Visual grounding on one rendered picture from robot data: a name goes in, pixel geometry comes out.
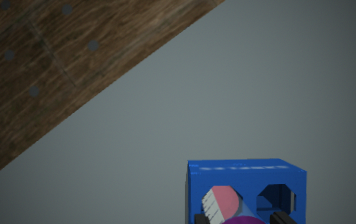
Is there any blue tube rack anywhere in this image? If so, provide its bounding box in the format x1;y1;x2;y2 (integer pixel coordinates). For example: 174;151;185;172
188;159;307;224

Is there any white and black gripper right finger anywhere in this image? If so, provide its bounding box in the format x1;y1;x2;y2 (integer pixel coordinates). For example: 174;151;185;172
270;211;297;224

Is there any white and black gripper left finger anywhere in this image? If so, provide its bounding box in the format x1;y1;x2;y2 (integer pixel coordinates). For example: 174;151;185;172
194;214;210;224

